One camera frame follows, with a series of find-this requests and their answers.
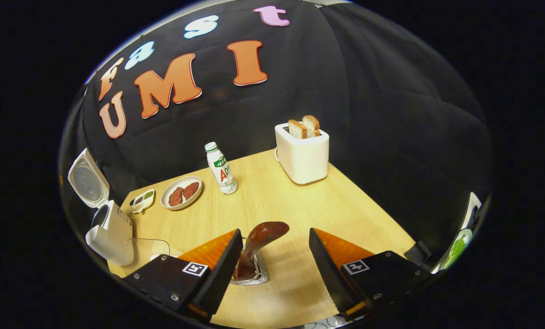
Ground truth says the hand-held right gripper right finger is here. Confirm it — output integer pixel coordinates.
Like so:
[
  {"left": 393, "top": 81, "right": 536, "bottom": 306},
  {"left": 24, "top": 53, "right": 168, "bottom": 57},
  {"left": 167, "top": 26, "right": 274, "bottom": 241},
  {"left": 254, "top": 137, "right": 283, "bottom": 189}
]
[{"left": 309, "top": 227, "right": 434, "bottom": 321}]

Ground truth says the white drink bottle green label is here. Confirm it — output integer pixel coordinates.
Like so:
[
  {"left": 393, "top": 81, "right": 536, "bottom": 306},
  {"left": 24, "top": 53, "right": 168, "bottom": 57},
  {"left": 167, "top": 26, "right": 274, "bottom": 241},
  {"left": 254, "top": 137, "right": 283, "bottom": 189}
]
[{"left": 205, "top": 142, "right": 238, "bottom": 195}]

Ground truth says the metal wire chopstick holder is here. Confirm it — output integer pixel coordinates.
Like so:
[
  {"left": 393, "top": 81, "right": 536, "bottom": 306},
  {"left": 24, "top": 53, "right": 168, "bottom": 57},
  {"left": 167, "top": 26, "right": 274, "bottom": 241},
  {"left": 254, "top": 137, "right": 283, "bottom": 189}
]
[{"left": 230, "top": 249, "right": 271, "bottom": 286}]

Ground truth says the white divided seasoning dish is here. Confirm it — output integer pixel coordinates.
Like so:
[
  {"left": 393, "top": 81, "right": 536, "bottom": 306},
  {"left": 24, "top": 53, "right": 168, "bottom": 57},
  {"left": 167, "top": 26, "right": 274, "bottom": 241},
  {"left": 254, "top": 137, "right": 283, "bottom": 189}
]
[{"left": 131, "top": 189, "right": 155, "bottom": 214}]

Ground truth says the white round plate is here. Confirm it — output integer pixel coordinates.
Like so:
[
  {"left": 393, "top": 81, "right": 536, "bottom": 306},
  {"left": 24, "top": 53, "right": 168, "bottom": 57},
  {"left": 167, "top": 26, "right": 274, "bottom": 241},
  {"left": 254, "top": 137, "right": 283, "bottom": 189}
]
[{"left": 161, "top": 176, "right": 203, "bottom": 211}]

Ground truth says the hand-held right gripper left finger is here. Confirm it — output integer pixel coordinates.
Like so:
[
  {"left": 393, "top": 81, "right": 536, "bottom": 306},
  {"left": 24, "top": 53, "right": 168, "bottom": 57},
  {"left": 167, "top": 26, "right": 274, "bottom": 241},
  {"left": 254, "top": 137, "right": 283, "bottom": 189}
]
[{"left": 124, "top": 228, "right": 244, "bottom": 321}]

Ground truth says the white rice cooker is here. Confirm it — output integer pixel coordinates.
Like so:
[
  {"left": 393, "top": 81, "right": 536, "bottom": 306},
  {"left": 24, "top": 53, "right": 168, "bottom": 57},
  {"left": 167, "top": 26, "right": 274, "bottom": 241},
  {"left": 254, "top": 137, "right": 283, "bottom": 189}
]
[{"left": 68, "top": 148, "right": 135, "bottom": 266}]

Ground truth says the white toaster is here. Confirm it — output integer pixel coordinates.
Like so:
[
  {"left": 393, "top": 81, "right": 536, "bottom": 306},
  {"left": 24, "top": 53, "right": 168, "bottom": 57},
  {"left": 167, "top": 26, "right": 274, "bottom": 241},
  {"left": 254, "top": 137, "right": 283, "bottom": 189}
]
[{"left": 275, "top": 122, "right": 330, "bottom": 185}]

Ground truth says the black backdrop cloth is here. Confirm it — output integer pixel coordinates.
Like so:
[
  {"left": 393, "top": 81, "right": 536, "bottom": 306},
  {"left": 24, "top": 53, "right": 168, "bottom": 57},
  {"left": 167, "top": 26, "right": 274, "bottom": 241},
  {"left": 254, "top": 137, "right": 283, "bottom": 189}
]
[{"left": 60, "top": 0, "right": 492, "bottom": 275}]

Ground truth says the brown wooden spoon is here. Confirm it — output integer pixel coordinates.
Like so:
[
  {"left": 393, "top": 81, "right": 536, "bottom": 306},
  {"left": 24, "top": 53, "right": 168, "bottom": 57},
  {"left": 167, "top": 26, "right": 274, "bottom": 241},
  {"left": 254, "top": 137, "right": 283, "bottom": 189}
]
[{"left": 233, "top": 222, "right": 290, "bottom": 280}]

